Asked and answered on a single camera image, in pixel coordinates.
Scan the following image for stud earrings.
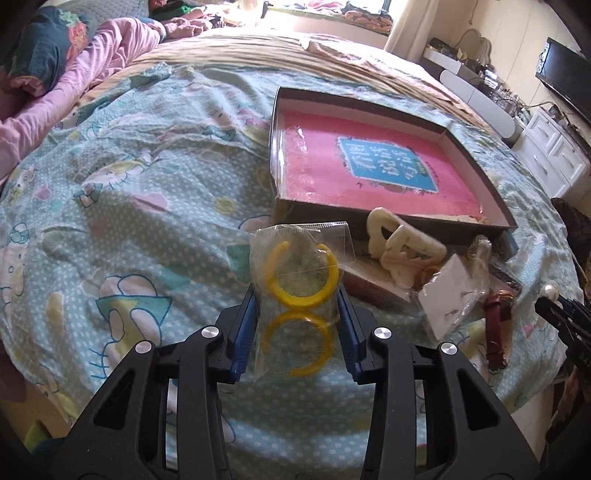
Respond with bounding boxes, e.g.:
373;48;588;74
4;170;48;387
418;254;486;341

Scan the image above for pink packet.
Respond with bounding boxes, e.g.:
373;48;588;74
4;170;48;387
342;261;412;308

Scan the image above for cream hair claw clip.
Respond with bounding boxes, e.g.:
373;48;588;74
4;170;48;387
367;207;447;289

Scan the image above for bag with yellow hoop earrings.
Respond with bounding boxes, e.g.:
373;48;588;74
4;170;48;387
249;221;356;382

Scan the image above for small blue box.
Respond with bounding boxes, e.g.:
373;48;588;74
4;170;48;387
494;230;519;261

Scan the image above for clear bag with bracelet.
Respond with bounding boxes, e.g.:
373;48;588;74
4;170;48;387
466;235;492;297

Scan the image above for white drawer cabinet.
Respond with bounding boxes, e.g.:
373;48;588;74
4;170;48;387
512;108;590;206

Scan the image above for hello kitty green bedsheet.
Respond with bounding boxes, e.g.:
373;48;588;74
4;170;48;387
1;63;583;479

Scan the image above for white grey dressing table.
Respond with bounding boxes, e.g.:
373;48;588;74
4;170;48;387
420;46;523;147

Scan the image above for dark cardboard box tray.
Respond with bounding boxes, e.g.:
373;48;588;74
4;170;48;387
270;87;517;245

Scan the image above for heart shaped mirror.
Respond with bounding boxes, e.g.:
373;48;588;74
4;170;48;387
455;29;492;66

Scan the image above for pink book in tray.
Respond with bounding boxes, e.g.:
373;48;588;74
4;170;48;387
276;110;485;222

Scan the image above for cream curtain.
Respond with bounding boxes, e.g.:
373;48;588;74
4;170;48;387
384;0;440;63

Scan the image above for tan bed blanket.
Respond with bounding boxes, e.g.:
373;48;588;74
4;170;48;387
75;28;492;132

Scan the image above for clothes pile on windowsill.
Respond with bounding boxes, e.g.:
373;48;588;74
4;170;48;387
280;1;394;34

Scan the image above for pink quilt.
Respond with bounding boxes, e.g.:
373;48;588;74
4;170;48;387
0;17;167;181

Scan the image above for dark floral pillow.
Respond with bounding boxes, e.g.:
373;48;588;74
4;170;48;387
1;6;97;97

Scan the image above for clothes pile by headboard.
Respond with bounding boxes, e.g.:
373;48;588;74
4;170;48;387
147;0;225;41

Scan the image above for grey quilted headboard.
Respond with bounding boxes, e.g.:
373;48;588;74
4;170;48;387
59;0;149;24

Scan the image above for black wall television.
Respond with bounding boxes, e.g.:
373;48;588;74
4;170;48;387
535;37;591;124

